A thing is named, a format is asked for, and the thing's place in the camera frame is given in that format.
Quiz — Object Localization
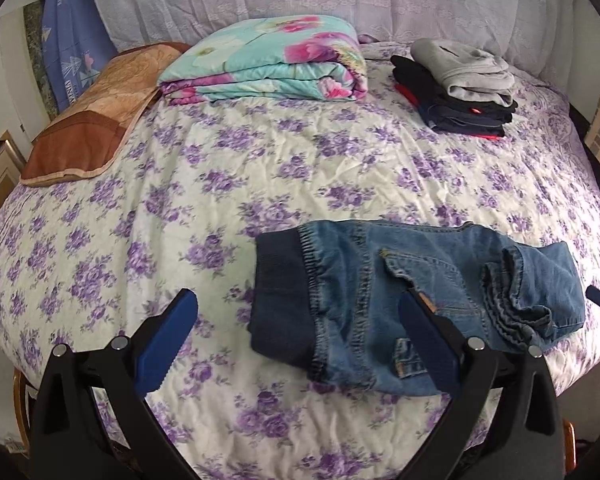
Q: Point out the brown patterned pillow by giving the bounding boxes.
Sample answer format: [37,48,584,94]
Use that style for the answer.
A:
[20,42,191,188]

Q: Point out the folded grey hoodie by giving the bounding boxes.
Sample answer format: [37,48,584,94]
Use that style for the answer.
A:
[411,38,516,102]

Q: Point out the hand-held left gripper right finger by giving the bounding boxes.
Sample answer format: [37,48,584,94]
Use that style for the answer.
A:
[397,287,567,480]

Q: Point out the blue printed cloth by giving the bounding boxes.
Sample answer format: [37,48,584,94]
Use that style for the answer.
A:
[37,0,118,111]

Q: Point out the purple floral bedspread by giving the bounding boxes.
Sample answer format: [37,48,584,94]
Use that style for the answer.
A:
[0,42,600,480]

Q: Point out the folded floral quilt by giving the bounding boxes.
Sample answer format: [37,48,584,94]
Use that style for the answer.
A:
[158,15,370,107]

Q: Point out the folded black clothes stack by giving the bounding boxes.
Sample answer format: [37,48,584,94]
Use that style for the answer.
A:
[391,55,519,139]

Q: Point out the blue denim pants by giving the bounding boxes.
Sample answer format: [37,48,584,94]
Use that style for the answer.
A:
[247,219,587,397]

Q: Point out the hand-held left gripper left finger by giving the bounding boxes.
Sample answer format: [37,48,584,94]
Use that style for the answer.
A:
[27,287,201,480]

